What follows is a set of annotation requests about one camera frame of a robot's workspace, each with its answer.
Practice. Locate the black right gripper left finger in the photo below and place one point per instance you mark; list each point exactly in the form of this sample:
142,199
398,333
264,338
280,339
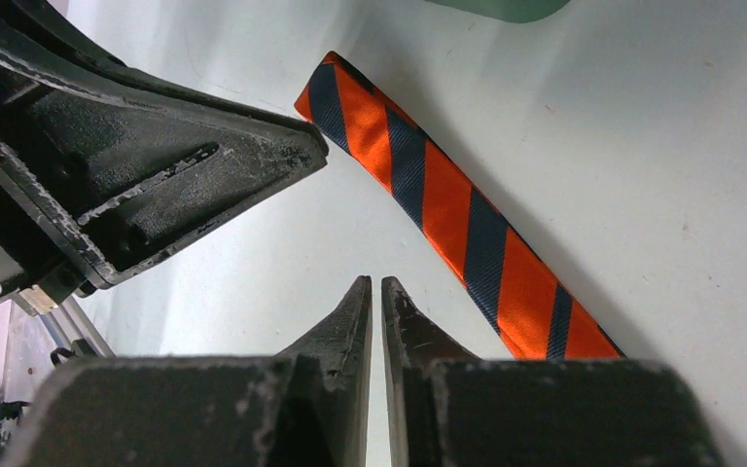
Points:
306,405

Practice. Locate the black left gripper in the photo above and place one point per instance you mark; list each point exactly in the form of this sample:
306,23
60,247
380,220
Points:
107,171

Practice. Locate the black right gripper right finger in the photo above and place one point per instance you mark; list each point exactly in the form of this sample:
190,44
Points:
448,407

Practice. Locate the orange navy striped tie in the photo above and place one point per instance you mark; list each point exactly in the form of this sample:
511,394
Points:
531,311

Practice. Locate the green compartment organizer tray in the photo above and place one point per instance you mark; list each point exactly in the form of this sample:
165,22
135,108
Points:
511,11

